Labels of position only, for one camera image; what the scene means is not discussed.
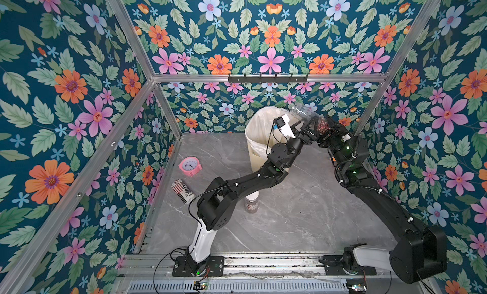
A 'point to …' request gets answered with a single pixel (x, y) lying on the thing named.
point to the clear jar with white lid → (252, 202)
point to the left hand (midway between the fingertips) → (314, 116)
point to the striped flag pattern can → (182, 191)
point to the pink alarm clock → (190, 166)
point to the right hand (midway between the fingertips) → (329, 113)
